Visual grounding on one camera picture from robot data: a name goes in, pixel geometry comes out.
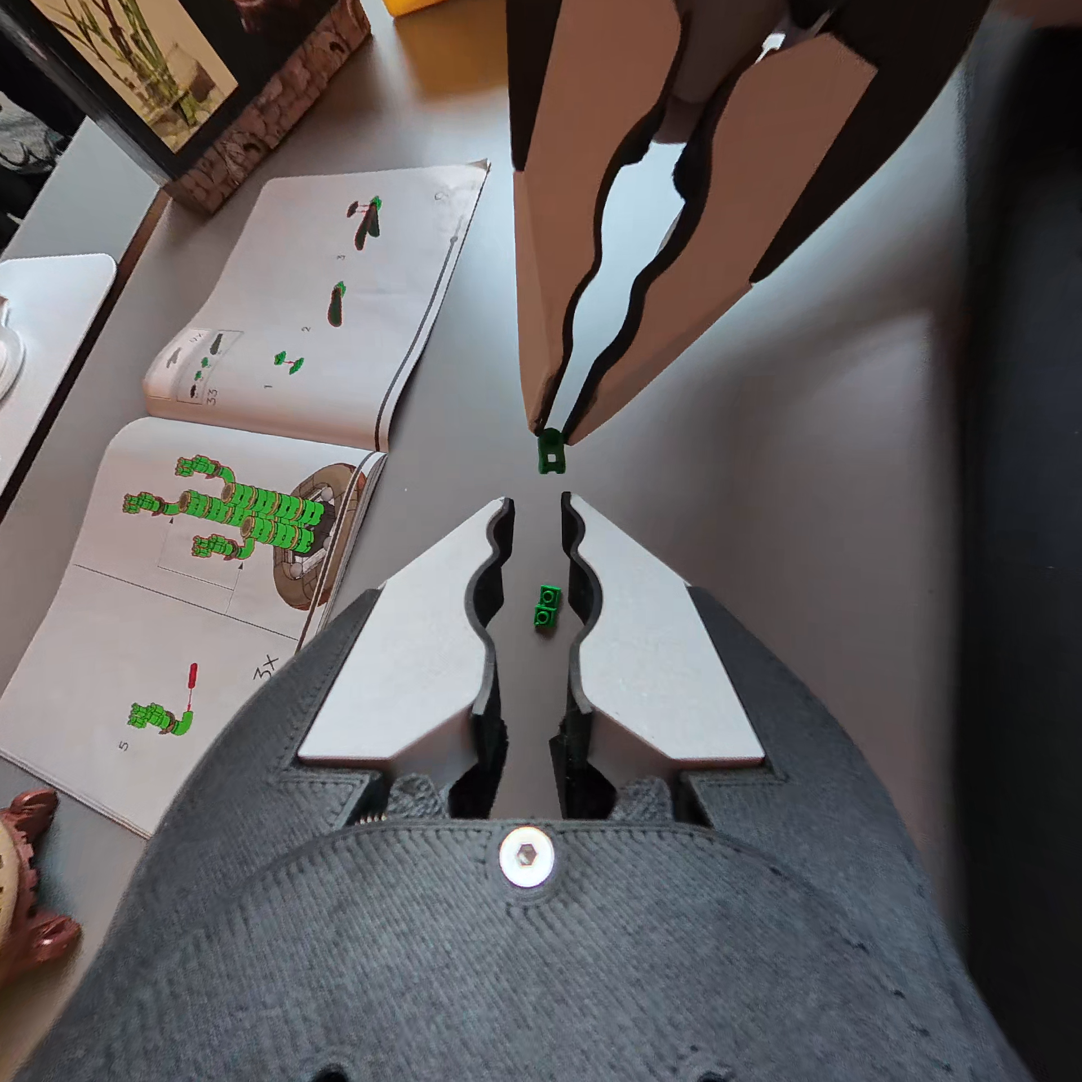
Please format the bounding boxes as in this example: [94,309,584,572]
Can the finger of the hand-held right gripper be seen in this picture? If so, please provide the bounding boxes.
[512,0,686,436]
[560,34,880,447]

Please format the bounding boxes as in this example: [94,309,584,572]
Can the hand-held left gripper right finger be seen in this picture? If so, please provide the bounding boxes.
[549,491,768,786]

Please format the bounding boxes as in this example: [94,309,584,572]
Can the white stand base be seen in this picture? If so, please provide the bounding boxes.
[0,254,118,500]

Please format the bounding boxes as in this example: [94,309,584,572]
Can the dark lego set box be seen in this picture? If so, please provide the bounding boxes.
[0,0,373,214]

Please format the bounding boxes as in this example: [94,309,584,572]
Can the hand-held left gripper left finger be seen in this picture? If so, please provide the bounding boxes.
[296,496,516,786]

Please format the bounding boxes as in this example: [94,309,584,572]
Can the yellow plastic box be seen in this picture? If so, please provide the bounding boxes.
[384,0,508,20]

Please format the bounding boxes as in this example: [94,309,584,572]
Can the black perforated chair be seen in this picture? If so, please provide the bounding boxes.
[955,0,1082,1082]

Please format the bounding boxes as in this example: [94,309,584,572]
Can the tan lego pot model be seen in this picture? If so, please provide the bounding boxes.
[0,788,83,986]

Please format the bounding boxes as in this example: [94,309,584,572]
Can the open lego instruction booklet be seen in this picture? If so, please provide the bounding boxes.
[0,159,491,840]

